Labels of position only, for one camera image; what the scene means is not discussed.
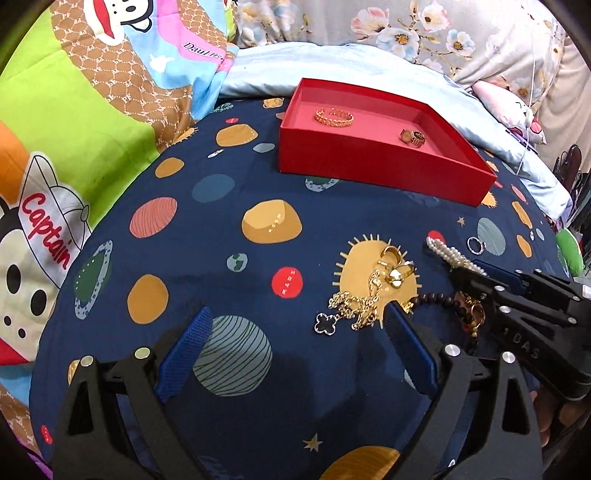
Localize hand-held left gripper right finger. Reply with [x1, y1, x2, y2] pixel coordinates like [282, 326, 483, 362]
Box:
[381, 300, 543, 480]

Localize green plush cushion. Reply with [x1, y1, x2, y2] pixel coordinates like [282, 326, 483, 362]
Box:
[554, 228, 585, 276]

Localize gold white-faced ring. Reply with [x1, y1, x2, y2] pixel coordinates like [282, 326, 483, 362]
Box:
[385, 262, 417, 289]

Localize person's right hand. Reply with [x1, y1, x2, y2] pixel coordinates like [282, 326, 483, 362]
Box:
[536, 391, 572, 452]

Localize beige curtain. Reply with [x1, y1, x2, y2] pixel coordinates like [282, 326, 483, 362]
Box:
[538, 25, 591, 158]

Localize white cable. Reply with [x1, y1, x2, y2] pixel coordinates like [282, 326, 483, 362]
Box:
[516, 46, 539, 179]

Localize gold chain-link bangle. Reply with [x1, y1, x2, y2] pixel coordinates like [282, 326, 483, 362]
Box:
[315, 107, 355, 127]

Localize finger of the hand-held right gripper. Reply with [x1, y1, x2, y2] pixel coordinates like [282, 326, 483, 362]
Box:
[449, 260, 574, 302]
[454, 287, 580, 401]

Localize gold necklace with black clover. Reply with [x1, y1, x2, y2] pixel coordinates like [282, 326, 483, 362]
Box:
[315, 271, 416, 334]

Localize dark wooden bead bracelet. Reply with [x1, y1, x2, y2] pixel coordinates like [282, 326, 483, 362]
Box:
[412, 291, 486, 354]

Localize navy planet print bedsheet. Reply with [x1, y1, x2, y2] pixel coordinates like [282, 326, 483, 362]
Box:
[30, 95, 583, 480]

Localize white pearl bracelet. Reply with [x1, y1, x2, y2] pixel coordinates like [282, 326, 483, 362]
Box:
[426, 235, 488, 277]

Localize cartoon monkey printed blanket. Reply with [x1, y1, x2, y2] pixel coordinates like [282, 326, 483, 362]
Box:
[0, 0, 242, 480]

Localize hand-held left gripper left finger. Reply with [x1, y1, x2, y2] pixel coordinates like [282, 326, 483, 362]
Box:
[54, 305, 213, 480]

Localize pink cartoon pillow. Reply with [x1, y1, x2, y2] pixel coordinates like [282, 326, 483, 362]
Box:
[471, 78, 548, 145]

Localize red cardboard box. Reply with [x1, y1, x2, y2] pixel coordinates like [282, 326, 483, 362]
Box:
[278, 78, 498, 208]

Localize black metal rack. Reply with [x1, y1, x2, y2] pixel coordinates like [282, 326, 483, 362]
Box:
[551, 144, 591, 223]

